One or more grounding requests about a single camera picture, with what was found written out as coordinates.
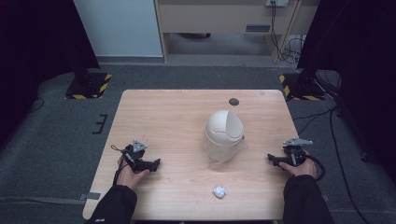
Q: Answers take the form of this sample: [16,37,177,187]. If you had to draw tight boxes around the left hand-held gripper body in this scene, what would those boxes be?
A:
[123,139,156,174]

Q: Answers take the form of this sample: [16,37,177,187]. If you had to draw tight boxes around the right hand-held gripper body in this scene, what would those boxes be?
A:
[281,137,314,167]

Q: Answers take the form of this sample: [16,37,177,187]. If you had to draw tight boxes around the white dome-lid trash can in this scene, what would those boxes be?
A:
[203,109,246,165]

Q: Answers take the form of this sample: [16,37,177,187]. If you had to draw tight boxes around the white paper ball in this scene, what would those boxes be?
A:
[212,185,228,200]

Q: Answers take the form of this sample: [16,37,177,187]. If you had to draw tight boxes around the person's right hand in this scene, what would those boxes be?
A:
[278,150,318,180]

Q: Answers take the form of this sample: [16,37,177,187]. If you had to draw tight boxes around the person's left hand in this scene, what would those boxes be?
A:
[116,154,150,191]

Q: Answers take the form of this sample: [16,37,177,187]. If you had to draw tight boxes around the grey tape strip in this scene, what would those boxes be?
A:
[78,191,102,202]

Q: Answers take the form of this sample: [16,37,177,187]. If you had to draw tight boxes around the black stand base hazard stripes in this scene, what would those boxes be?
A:
[64,68,113,100]
[278,70,326,102]

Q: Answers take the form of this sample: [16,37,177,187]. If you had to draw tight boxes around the black curtain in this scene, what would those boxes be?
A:
[297,0,396,185]
[0,0,101,147]

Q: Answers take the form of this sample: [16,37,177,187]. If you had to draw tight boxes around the white panel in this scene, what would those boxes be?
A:
[73,0,164,58]

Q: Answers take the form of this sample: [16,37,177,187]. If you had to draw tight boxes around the light wooden desk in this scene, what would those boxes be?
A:
[154,0,320,64]

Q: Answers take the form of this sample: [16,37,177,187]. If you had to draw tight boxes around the grey power strip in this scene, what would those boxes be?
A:
[265,0,290,8]

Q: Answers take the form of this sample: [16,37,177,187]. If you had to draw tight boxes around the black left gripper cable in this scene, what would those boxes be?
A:
[110,144,129,187]

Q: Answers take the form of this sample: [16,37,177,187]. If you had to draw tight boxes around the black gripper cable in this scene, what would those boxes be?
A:
[110,144,129,187]
[306,154,327,183]

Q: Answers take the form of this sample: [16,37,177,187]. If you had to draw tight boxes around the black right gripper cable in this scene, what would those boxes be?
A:
[306,154,327,183]

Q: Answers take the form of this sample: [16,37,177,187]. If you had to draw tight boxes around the black floor cable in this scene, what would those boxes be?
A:
[293,105,372,224]

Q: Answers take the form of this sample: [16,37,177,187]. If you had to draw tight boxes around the bundle of hanging cables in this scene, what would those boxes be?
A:
[270,3,307,64]

